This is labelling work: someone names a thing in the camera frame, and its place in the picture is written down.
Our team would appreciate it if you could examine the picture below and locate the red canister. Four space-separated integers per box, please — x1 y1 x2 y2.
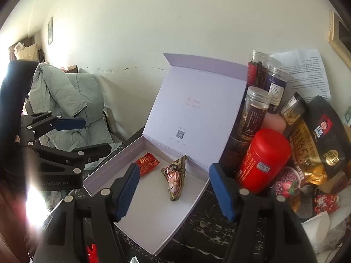
235 128 292 194

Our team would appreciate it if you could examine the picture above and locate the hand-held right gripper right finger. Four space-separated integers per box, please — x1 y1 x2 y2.
209 163 319 263

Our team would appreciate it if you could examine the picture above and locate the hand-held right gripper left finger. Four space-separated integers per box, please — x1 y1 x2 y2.
33 163 141 263

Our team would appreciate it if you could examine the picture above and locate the small jar with golden contents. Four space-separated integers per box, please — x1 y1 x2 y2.
280 92 309 127

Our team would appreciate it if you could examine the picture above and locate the tall clear jar dark label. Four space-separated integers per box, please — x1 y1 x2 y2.
219 86 272 174

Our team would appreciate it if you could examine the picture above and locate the white paper napkin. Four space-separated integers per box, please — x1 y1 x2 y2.
301 211 333 237

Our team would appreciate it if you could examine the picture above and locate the green brown snack packet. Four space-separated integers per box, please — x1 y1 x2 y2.
161 155 188 202

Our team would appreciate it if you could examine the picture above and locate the clear plastic bag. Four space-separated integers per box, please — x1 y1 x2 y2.
315 219 347 255

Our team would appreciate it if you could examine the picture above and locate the black and gold cereal bag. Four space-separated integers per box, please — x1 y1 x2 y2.
273 96 348 218

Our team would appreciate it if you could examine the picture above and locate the printed paper sheet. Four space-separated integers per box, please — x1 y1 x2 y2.
270 49 332 105

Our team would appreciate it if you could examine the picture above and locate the small framed wall picture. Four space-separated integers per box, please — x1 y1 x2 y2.
47 16 54 46

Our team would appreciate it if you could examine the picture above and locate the grey green down jacket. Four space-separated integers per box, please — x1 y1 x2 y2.
27 62 116 149

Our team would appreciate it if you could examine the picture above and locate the clear jar with purple label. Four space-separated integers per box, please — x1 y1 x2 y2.
267 57 290 113

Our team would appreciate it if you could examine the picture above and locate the clear jar with dark berries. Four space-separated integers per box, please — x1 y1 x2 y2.
247 50 270 91

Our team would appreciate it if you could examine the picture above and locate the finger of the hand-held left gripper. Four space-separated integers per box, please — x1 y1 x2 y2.
29 142 112 175
20 111 86 143

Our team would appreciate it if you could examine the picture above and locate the red patterned snack packet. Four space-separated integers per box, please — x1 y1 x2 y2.
313 193 340 216

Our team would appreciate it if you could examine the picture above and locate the white cardboard gift box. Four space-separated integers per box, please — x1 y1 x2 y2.
82 53 249 256

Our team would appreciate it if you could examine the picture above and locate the wooden picture frame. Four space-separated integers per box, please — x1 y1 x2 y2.
328 9 351 64

